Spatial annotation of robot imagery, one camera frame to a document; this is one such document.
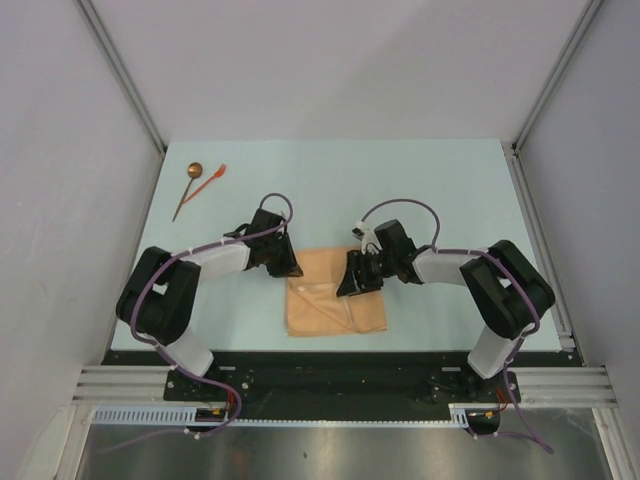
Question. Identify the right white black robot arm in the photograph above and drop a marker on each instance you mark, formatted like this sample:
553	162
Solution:
509	293

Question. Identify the aluminium frame post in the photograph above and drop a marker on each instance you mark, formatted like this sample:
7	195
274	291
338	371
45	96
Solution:
116	64
560	67

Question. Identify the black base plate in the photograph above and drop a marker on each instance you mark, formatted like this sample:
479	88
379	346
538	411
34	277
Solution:
349	387

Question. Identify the orange plastic fork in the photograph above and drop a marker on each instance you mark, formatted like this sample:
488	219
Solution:
218	174

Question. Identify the copper spoon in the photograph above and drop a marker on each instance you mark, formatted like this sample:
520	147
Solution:
194	171

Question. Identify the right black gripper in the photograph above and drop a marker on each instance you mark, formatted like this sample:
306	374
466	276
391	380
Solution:
357	282

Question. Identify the right aluminium frame post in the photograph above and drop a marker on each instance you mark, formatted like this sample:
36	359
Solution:
560	67

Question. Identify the left aluminium frame post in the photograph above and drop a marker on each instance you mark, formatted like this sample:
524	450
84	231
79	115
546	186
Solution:
116	64

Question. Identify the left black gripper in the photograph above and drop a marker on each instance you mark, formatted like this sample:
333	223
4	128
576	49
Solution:
289	267

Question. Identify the orange cloth napkin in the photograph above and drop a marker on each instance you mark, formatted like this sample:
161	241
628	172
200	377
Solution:
313	308

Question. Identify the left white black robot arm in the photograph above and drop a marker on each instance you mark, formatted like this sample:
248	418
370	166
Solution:
158	298

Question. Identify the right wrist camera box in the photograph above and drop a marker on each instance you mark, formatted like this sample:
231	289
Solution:
368	240

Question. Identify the slotted cable duct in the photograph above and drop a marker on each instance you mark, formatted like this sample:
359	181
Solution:
455	417

